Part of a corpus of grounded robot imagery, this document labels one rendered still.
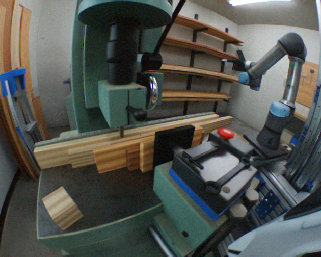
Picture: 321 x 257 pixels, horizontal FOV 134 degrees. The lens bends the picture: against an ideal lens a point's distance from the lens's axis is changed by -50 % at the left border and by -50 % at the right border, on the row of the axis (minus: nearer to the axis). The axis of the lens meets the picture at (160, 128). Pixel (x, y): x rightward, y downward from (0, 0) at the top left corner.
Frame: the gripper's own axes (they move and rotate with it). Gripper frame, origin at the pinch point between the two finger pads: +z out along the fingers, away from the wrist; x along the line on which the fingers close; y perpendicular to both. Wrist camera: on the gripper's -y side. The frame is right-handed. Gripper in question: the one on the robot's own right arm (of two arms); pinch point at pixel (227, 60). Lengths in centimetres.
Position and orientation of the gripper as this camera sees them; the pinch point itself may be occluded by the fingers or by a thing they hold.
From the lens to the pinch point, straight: 120.6
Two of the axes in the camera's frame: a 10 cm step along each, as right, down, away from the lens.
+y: 0.4, 8.7, 4.9
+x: 9.2, -2.2, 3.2
